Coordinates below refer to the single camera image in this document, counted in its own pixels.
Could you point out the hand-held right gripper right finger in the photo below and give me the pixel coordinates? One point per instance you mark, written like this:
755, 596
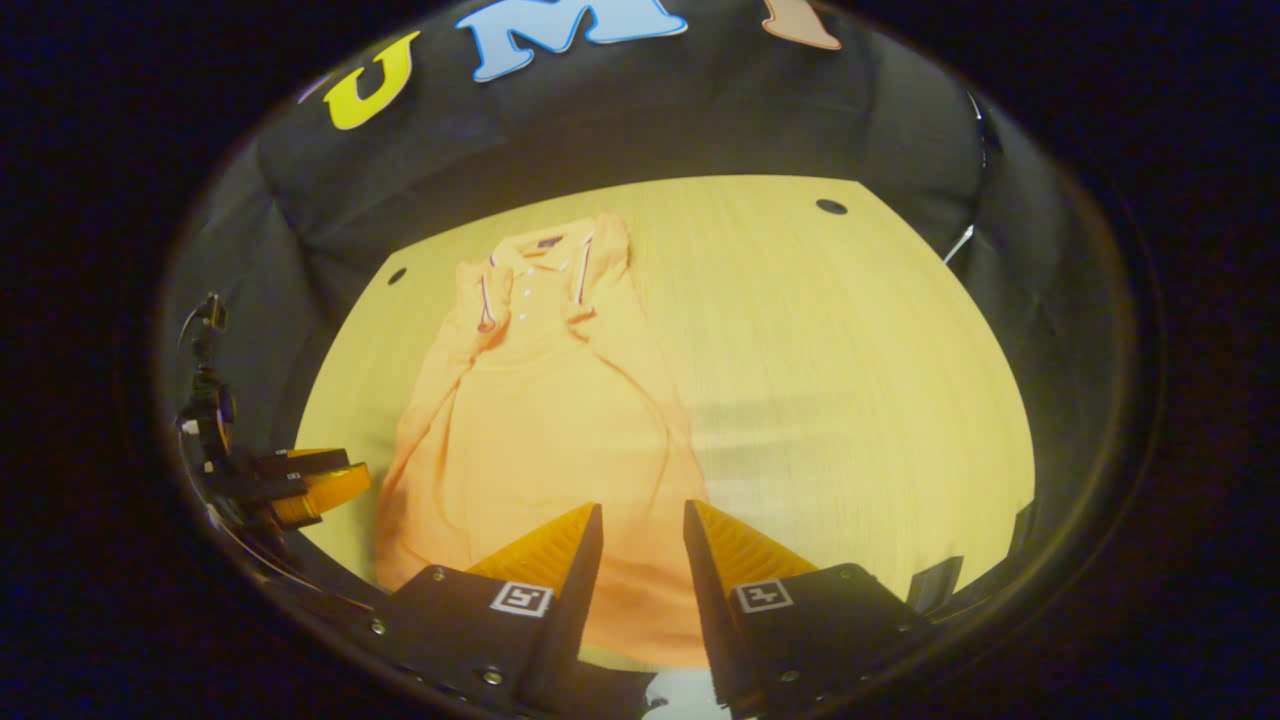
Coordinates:
710, 600

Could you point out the small dark block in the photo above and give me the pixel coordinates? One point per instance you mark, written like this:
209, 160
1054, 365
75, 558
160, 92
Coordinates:
935, 582

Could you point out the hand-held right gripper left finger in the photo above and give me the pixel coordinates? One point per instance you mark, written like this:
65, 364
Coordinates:
575, 600

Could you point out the orange T-shirt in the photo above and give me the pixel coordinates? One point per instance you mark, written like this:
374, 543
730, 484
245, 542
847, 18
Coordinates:
540, 430

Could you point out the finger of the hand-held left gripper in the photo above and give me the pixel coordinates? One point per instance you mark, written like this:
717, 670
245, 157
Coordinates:
300, 462
325, 492

